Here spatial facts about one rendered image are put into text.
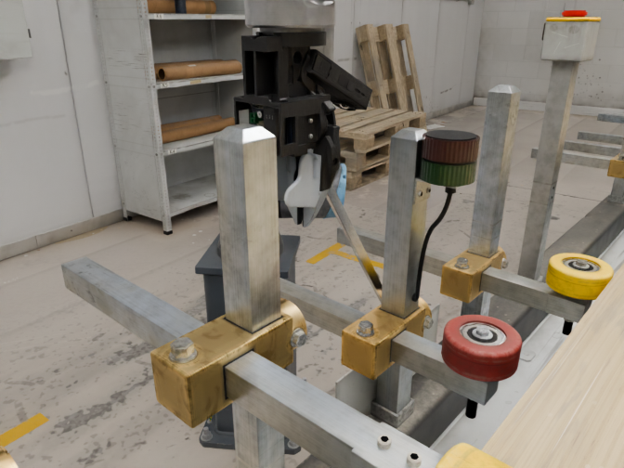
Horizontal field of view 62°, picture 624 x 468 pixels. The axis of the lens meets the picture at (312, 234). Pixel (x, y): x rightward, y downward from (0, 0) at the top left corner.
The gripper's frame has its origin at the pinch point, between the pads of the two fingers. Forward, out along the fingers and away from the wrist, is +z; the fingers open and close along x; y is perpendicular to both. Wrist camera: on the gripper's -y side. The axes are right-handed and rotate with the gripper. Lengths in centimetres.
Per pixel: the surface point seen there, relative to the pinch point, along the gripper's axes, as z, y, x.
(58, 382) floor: 101, -9, -133
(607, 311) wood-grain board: 10.4, -20.2, 29.3
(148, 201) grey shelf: 82, -114, -241
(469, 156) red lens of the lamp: -8.0, -8.0, 15.7
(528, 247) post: 21, -58, 7
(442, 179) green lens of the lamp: -5.5, -6.1, 13.9
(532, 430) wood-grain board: 10.4, 4.9, 30.2
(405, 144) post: -8.3, -7.1, 8.5
